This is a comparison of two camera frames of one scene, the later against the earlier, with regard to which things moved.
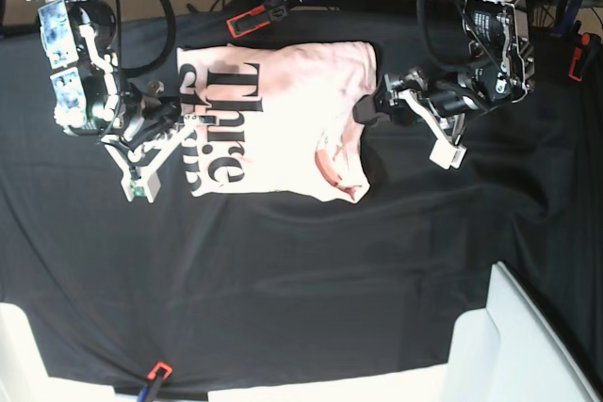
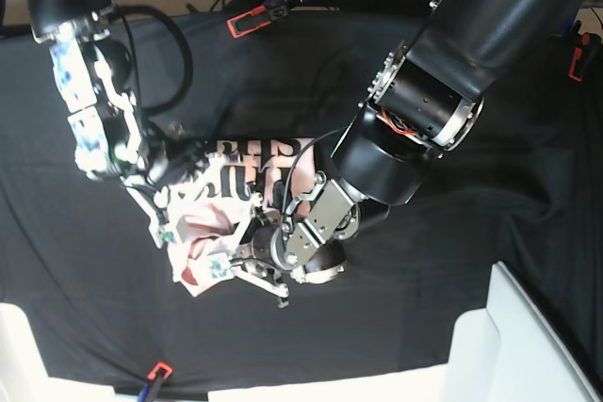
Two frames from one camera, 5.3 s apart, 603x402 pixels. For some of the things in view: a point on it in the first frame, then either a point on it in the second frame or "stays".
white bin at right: x=514 y=350 stays
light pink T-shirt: x=281 y=119 → x=203 y=220
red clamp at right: x=575 y=69 stays
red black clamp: x=272 y=10 stays
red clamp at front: x=152 y=373 stays
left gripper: x=153 y=123 → x=168 y=159
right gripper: x=445 y=110 → x=266 y=256
